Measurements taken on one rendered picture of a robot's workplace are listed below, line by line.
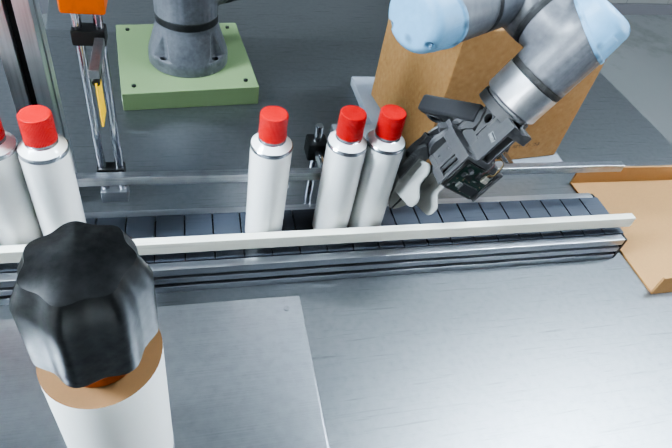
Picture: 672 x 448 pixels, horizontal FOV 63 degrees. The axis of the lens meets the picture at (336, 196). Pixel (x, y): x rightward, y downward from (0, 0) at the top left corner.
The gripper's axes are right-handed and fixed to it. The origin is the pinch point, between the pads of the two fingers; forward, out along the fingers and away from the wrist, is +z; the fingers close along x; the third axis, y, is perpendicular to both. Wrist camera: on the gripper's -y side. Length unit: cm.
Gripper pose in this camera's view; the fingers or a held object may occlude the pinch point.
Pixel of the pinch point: (395, 197)
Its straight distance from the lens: 79.4
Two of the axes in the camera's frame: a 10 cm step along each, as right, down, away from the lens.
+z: -6.2, 6.4, 4.6
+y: 2.1, 7.0, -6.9
